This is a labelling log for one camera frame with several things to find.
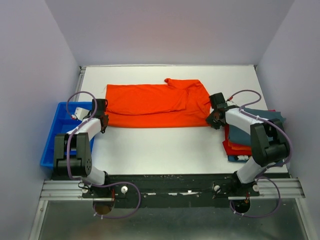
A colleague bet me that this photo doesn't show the folded red t shirt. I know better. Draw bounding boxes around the folded red t shirt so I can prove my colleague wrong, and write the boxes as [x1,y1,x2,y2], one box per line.
[222,125,252,156]

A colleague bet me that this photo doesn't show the orange t shirt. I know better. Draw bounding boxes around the orange t shirt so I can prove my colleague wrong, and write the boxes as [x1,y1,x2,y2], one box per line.
[105,78,211,128]

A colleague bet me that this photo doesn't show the folded teal t shirt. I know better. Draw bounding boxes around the folded teal t shirt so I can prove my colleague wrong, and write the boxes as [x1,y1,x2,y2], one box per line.
[226,108,286,146]

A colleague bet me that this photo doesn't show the black mounting base rail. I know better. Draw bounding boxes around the black mounting base rail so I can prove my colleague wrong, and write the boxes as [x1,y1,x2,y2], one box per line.
[82,174,259,209]

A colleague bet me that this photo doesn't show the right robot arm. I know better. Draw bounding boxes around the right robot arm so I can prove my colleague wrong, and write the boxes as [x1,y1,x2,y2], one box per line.
[205,92,293,196]

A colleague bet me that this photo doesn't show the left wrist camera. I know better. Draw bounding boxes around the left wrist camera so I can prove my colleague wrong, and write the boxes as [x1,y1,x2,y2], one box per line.
[71,107,91,121]

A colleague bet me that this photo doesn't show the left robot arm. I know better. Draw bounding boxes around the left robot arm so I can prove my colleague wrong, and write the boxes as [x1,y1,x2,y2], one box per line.
[53,99,111,198]

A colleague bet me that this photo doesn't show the aluminium frame rail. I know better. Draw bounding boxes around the aluminium frame rail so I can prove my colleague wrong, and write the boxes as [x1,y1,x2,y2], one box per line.
[27,65,87,240]

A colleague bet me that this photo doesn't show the blue plastic bin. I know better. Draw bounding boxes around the blue plastic bin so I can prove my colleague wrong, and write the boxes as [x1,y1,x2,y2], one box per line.
[40,101,92,170]

